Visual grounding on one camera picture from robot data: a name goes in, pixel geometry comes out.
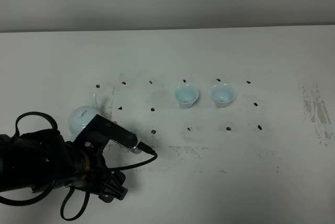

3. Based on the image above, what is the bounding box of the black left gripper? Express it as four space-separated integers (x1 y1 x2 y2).
65 141 128 203

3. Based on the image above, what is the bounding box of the light blue porcelain teapot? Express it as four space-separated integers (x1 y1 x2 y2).
68 93 101 142

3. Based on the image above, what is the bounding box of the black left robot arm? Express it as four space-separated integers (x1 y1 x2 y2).
1 130 128 203

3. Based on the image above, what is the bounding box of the left light blue teacup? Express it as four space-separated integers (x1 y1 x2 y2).
175 84 199 109

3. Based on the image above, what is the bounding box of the light blue teacup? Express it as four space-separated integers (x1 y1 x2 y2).
210 84 236 108
175 84 199 109

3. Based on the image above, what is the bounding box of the right light blue teacup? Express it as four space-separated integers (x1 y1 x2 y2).
210 84 236 108

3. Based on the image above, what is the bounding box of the black left camera cable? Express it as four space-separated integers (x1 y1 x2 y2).
0 111 158 220

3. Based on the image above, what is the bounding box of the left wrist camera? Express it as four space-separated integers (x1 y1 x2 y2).
74 115 142 155

